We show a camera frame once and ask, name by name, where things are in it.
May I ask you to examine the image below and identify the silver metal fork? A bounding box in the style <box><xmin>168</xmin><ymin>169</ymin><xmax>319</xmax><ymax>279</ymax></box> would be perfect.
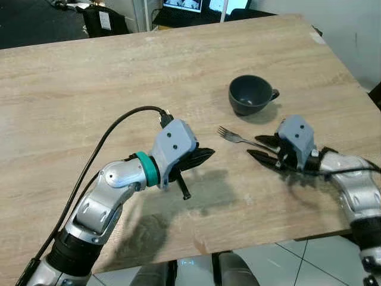
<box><xmin>217</xmin><ymin>126</ymin><xmax>266</xmax><ymax>151</ymax></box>

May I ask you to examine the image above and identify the dark grey cup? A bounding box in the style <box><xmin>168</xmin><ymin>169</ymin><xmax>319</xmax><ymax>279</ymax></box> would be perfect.
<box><xmin>229</xmin><ymin>75</ymin><xmax>280</xmax><ymax>117</ymax></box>

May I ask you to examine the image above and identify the grey robot right leg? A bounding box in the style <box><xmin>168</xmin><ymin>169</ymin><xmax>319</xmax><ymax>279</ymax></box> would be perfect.
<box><xmin>211</xmin><ymin>250</ymin><xmax>263</xmax><ymax>286</ymax></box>

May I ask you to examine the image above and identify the grey robot leg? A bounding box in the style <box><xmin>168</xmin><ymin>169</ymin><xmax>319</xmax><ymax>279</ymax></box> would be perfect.
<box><xmin>211</xmin><ymin>250</ymin><xmax>263</xmax><ymax>286</ymax></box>
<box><xmin>130</xmin><ymin>257</ymin><xmax>179</xmax><ymax>286</ymax></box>

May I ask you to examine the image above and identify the grey robot left leg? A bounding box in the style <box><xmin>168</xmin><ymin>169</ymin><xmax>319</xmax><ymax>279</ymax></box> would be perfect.
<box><xmin>130</xmin><ymin>257</ymin><xmax>179</xmax><ymax>286</ymax></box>

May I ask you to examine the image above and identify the lit laptop screen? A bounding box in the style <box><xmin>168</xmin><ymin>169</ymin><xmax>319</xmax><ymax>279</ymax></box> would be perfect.
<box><xmin>162</xmin><ymin>0</ymin><xmax>204</xmax><ymax>14</ymax></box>
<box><xmin>208</xmin><ymin>0</ymin><xmax>252</xmax><ymax>16</ymax></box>

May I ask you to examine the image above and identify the black chair with white label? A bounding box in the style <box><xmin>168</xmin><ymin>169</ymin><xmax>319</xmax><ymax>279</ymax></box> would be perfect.
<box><xmin>82</xmin><ymin>5</ymin><xmax>129</xmax><ymax>38</ymax></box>

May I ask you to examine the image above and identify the white cabinet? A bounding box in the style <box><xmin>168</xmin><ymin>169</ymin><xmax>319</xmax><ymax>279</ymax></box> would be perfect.
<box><xmin>104</xmin><ymin>0</ymin><xmax>157</xmax><ymax>33</ymax></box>

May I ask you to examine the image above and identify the grey-blue right wrist camera mount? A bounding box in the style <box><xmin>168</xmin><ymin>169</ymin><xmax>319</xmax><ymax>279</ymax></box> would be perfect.
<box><xmin>277</xmin><ymin>116</ymin><xmax>316</xmax><ymax>169</ymax></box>

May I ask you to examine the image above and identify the grey-blue wrist camera mount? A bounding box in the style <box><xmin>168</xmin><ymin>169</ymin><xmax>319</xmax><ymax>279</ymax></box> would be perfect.
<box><xmin>277</xmin><ymin>116</ymin><xmax>316</xmax><ymax>169</ymax></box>
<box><xmin>151</xmin><ymin>118</ymin><xmax>199</xmax><ymax>179</ymax></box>

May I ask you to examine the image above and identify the grey-blue left wrist camera mount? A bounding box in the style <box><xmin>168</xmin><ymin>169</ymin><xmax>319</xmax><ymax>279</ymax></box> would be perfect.
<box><xmin>151</xmin><ymin>118</ymin><xmax>199</xmax><ymax>179</ymax></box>

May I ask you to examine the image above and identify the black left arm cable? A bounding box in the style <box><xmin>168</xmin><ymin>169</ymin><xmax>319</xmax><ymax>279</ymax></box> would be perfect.
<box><xmin>17</xmin><ymin>106</ymin><xmax>173</xmax><ymax>281</ymax></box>

